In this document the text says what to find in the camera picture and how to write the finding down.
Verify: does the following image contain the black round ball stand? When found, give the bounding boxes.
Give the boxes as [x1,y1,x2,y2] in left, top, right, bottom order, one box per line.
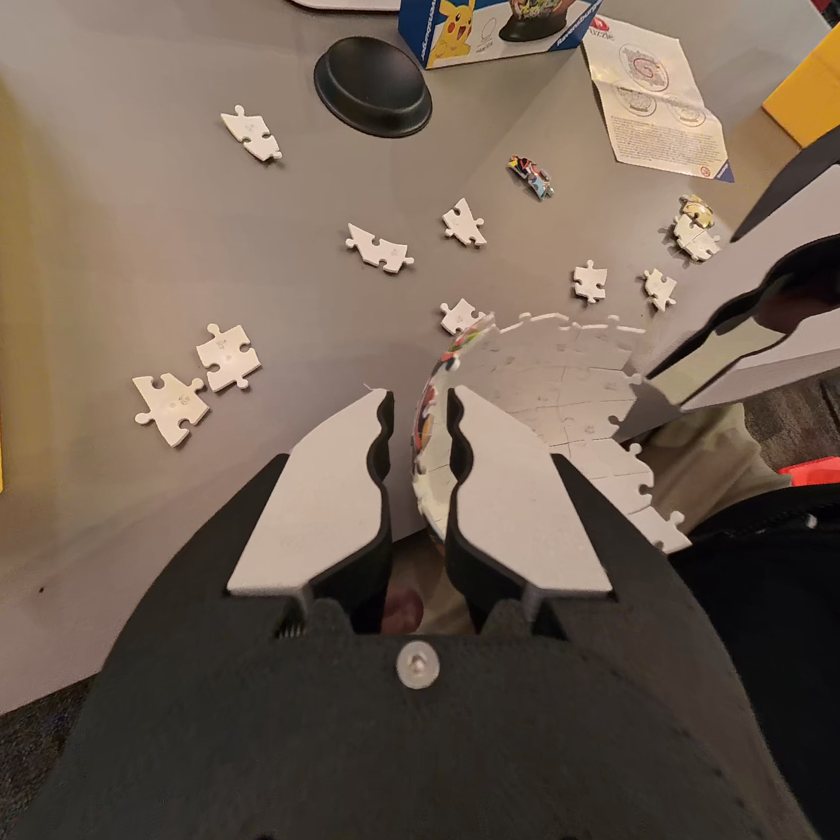
[313,36,434,139]

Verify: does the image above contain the person's left hand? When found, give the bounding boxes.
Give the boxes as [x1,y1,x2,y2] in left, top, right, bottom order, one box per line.
[382,586,425,635]

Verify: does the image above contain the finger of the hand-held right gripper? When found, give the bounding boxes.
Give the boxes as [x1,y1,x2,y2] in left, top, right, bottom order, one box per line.
[646,125,840,380]
[613,314,840,444]

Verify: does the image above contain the white instruction leaflet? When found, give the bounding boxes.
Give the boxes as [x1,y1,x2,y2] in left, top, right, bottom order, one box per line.
[581,16,736,183]

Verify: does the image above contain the partly built puzzle ball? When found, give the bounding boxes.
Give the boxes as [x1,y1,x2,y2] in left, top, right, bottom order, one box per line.
[410,312,693,555]

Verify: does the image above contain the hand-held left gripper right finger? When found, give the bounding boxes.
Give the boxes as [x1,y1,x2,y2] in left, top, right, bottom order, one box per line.
[445,385,614,632]

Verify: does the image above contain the colourful puzzle piece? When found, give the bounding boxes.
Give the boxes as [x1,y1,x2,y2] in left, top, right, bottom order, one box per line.
[507,154,556,200]

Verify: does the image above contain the orange red object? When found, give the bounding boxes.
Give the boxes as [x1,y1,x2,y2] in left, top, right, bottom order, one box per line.
[777,458,840,488]

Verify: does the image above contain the white puzzle piece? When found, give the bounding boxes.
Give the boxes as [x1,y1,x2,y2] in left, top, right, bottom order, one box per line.
[196,323,262,393]
[642,267,679,312]
[572,260,609,305]
[132,372,210,448]
[672,214,722,263]
[441,197,488,248]
[220,104,284,163]
[439,298,492,336]

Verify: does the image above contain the blue puzzle box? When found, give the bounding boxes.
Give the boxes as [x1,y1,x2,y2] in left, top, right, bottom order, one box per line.
[398,0,605,70]

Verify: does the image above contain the white loose puzzle piece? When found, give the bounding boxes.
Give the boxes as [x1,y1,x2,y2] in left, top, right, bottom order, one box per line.
[220,104,284,163]

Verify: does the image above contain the joined white puzzle pieces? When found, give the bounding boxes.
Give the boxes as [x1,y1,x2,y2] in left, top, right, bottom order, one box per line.
[345,222,416,275]

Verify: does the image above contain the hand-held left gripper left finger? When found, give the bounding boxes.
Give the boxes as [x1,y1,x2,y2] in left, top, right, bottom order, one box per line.
[226,388,396,631]

